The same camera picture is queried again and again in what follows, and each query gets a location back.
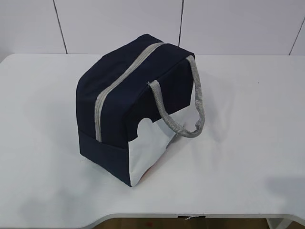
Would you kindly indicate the black tape on table edge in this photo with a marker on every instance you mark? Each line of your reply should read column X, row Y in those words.
column 191, row 217

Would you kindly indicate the navy blue lunch bag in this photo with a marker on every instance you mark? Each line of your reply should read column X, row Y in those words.
column 133, row 102

